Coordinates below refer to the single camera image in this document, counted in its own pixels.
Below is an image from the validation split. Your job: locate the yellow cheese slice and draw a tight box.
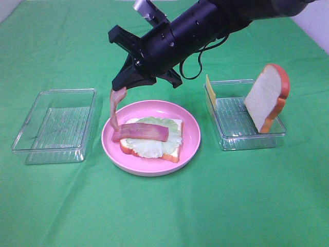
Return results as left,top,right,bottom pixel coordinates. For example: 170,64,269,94
206,74,216,108

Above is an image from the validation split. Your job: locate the green lettuce leaf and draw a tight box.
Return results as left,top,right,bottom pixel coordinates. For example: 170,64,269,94
125,116,183,159

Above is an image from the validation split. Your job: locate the clear plastic box left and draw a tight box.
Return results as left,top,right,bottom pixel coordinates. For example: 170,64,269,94
11,89,97,165

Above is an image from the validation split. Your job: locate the pink round plate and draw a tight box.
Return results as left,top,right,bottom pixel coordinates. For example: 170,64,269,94
101,100,201,177

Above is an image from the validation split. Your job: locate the toast bread slice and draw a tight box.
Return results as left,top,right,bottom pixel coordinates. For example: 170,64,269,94
244,63,290,134
119,117,185,164

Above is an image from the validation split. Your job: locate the green tablecloth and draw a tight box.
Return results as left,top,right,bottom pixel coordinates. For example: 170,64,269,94
1,1,328,246

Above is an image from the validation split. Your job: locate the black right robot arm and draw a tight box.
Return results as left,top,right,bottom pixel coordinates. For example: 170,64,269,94
108,0,310,91

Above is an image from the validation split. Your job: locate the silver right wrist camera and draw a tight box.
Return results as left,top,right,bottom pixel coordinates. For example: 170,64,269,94
133,0,169,27

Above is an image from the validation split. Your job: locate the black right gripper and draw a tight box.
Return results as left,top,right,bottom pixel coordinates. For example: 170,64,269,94
108,23,182,91

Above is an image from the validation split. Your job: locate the clear plastic box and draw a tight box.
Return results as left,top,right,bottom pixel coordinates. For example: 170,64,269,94
11,89,97,165
204,79,286,151

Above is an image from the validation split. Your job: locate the clear plastic box right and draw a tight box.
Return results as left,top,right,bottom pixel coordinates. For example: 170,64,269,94
204,79,286,151

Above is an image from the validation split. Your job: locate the bacon strip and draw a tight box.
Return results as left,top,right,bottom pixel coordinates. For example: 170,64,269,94
109,87,127,131
112,122,169,142

